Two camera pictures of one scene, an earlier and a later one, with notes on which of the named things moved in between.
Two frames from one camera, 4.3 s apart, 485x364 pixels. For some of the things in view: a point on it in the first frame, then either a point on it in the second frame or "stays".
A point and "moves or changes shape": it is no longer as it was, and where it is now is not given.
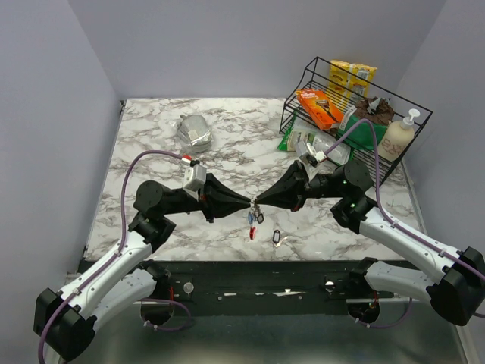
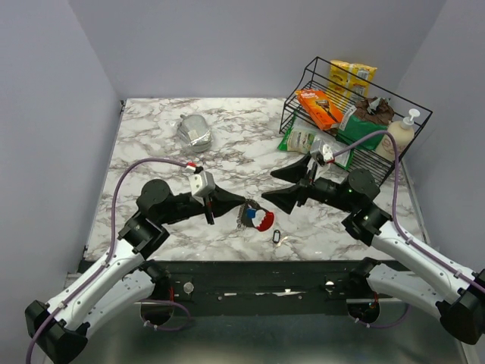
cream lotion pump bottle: [396, 136] stays
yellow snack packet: [349, 81] stays
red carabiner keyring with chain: [252, 230] moves or changes shape
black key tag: [276, 236] stays
